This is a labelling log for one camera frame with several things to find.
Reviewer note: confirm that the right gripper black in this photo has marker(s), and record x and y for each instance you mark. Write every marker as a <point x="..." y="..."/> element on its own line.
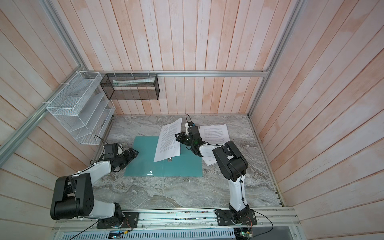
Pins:
<point x="181" y="139"/>

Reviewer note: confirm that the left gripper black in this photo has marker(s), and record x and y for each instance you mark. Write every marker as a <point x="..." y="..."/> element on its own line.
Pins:
<point x="130" y="158"/>

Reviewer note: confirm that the green file folder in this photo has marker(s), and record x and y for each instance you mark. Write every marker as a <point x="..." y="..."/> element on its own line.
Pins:
<point x="185" y="165"/>

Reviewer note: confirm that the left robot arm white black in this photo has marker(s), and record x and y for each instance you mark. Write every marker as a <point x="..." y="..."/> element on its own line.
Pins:
<point x="73" y="195"/>

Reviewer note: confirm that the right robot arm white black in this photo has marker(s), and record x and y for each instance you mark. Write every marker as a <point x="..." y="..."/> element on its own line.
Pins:
<point x="232" y="164"/>

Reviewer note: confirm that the papers in black basket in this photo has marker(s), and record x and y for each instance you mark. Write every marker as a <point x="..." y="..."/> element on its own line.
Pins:
<point x="145" y="82"/>

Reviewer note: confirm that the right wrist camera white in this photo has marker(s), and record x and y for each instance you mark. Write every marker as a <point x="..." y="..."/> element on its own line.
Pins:
<point x="188" y="125"/>

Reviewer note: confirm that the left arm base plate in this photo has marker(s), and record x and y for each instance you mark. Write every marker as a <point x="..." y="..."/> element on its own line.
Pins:
<point x="124" y="220"/>

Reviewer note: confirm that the white wire mesh rack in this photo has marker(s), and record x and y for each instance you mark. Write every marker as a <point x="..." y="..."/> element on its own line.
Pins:
<point x="81" y="110"/>

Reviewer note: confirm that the black mesh wall basket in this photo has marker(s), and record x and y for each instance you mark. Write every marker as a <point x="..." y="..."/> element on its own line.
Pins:
<point x="126" y="93"/>

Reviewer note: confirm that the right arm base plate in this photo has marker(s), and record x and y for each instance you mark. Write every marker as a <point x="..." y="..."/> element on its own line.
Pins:
<point x="232" y="218"/>

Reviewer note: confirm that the aluminium mounting rail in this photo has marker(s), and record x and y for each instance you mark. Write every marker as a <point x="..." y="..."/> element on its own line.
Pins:
<point x="172" y="219"/>

